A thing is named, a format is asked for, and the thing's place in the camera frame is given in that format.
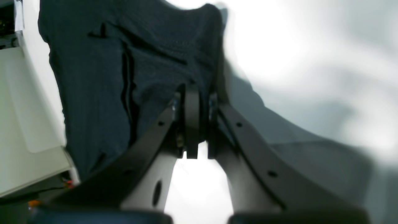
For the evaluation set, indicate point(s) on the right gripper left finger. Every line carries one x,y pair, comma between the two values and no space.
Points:
140,178

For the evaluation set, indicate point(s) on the black T-shirt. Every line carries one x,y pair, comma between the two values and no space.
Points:
117,64

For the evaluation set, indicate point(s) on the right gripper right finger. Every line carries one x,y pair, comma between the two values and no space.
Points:
261,183

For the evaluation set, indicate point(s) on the white box lower right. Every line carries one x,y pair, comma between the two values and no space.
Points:
32,124

